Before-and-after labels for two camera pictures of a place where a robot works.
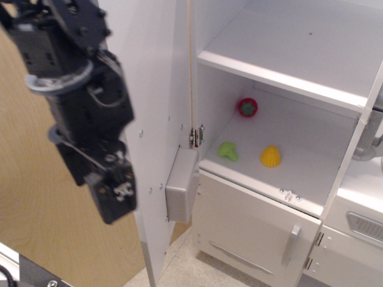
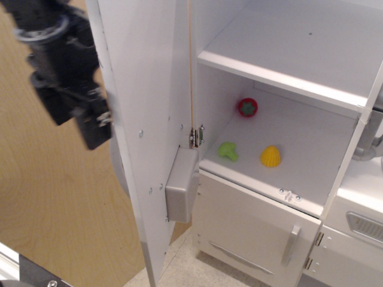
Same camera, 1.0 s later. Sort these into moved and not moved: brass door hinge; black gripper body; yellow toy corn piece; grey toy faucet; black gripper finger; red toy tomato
Moved: black gripper body; black gripper finger
Not moved: red toy tomato; yellow toy corn piece; grey toy faucet; brass door hinge
